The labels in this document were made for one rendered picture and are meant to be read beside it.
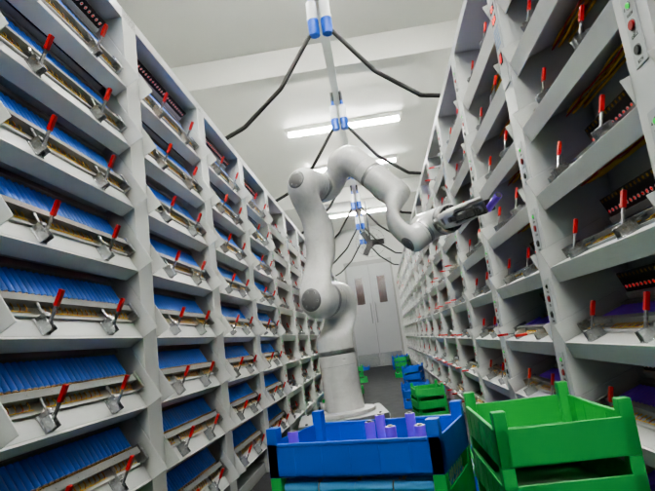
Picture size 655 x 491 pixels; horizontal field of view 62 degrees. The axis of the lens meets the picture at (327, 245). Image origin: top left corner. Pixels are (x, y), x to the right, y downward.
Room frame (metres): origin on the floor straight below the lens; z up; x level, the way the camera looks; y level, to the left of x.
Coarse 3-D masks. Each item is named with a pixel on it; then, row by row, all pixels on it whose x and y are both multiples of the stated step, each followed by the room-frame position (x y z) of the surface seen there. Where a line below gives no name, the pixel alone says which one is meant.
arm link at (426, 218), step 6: (432, 210) 1.55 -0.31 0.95; (414, 216) 1.65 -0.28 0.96; (420, 216) 1.60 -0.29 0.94; (426, 216) 1.56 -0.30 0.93; (432, 216) 1.53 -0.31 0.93; (414, 222) 1.58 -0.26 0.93; (420, 222) 1.56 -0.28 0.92; (426, 222) 1.55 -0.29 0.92; (432, 222) 1.53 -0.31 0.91; (432, 228) 1.55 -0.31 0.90; (432, 234) 1.56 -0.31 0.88; (438, 234) 1.56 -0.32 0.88; (444, 234) 1.55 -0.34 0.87; (432, 240) 1.58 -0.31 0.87
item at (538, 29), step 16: (528, 0) 1.30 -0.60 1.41; (544, 0) 1.14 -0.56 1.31; (560, 0) 1.19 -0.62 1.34; (576, 0) 1.24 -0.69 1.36; (528, 16) 1.30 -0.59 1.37; (544, 16) 1.18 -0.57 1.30; (560, 16) 1.28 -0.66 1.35; (576, 16) 1.27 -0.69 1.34; (528, 32) 1.28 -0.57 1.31; (544, 32) 1.33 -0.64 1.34; (560, 32) 1.35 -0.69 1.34; (512, 48) 1.46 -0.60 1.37; (528, 48) 1.32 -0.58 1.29; (544, 48) 1.45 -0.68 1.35; (512, 64) 1.45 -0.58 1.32
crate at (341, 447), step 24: (456, 408) 1.03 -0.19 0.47; (312, 432) 1.13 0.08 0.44; (336, 432) 1.14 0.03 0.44; (360, 432) 1.12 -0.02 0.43; (432, 432) 0.86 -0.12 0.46; (456, 432) 0.96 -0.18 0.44; (288, 456) 0.96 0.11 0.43; (312, 456) 0.94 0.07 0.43; (336, 456) 0.92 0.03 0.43; (360, 456) 0.91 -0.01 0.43; (384, 456) 0.89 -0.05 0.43; (408, 456) 0.88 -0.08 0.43; (432, 456) 0.86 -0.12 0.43; (456, 456) 0.94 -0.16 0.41
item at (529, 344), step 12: (528, 312) 2.15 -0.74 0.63; (540, 312) 2.15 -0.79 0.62; (516, 324) 2.15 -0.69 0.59; (504, 336) 2.16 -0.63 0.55; (528, 336) 1.91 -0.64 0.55; (552, 336) 1.56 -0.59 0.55; (516, 348) 2.06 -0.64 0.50; (528, 348) 1.87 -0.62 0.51; (540, 348) 1.73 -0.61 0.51; (552, 348) 1.60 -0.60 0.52
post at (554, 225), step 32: (512, 0) 1.46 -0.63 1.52; (512, 32) 1.46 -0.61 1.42; (544, 64) 1.46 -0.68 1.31; (512, 96) 1.49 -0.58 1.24; (512, 128) 1.55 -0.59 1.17; (544, 128) 1.46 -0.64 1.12; (576, 128) 1.45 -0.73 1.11; (544, 160) 1.46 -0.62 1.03; (576, 192) 1.45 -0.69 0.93; (608, 192) 1.45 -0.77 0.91; (544, 224) 1.46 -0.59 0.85; (608, 224) 1.45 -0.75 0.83; (544, 288) 1.54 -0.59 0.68; (576, 288) 1.46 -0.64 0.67; (608, 288) 1.45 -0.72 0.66; (576, 384) 1.46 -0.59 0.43
